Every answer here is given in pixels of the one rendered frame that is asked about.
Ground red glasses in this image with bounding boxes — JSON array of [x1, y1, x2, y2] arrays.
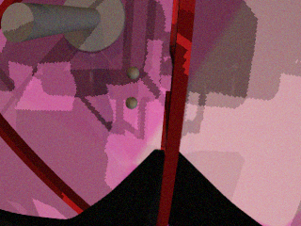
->
[[0, 0, 196, 226]]

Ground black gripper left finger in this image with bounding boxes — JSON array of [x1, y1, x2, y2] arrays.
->
[[0, 150, 166, 226]]

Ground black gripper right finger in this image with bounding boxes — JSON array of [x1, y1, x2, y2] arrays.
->
[[169, 151, 262, 226]]

